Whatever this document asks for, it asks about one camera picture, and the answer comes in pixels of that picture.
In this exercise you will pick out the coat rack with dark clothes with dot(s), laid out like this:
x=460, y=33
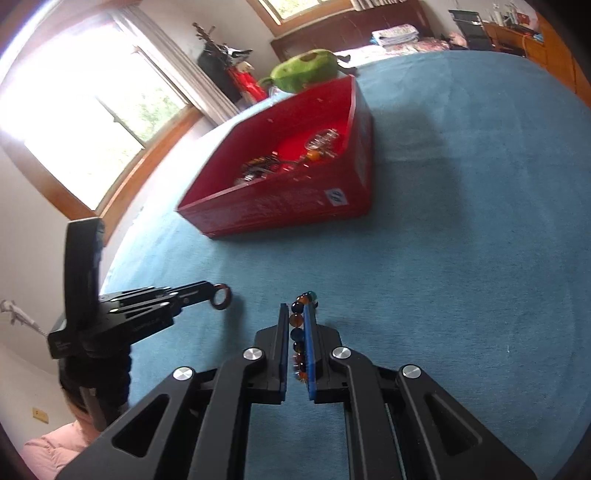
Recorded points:
x=217, y=64

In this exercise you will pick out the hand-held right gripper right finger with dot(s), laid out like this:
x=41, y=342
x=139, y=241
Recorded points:
x=311, y=360

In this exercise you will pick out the large wooden framed window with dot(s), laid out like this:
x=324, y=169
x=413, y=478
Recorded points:
x=92, y=115

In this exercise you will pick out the white sheer curtain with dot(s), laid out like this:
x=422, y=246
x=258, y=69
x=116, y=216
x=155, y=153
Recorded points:
x=184, y=69

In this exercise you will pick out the yellow wall socket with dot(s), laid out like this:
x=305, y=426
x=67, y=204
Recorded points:
x=40, y=414

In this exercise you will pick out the black chair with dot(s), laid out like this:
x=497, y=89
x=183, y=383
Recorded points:
x=471, y=30

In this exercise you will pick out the small wooden framed window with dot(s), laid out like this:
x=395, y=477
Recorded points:
x=304, y=7

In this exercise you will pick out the red bag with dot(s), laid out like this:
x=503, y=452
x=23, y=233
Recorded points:
x=249, y=85

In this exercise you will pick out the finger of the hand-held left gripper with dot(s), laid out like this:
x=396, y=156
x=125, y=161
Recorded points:
x=184, y=293

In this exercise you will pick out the wooden wardrobe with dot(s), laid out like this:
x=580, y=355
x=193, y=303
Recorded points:
x=563, y=60

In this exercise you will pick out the folded towels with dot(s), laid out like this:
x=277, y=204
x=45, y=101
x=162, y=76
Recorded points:
x=395, y=34

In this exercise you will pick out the wooden desk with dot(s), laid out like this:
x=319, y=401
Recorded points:
x=512, y=39

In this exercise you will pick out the red plastic box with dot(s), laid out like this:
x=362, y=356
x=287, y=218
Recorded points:
x=286, y=203

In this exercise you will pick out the pink floral quilt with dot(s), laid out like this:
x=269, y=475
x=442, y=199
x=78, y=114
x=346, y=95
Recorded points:
x=434, y=44

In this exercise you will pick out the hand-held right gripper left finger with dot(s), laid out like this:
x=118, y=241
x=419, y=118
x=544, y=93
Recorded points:
x=282, y=355

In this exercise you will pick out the dark brown headboard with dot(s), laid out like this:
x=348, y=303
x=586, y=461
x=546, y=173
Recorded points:
x=351, y=27

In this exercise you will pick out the green avocado plush toy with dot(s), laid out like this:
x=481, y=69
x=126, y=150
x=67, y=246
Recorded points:
x=304, y=69

